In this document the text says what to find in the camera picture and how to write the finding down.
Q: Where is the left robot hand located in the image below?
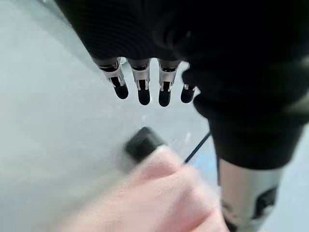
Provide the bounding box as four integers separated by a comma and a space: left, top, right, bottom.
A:
55, 0, 309, 232

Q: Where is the small black device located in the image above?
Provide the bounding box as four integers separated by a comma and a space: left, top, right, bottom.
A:
123, 126, 169, 163

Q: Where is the person's hand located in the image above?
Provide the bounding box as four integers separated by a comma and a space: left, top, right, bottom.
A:
70, 145, 231, 232

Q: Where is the thin black cable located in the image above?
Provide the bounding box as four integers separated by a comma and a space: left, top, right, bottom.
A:
183, 130, 222, 188

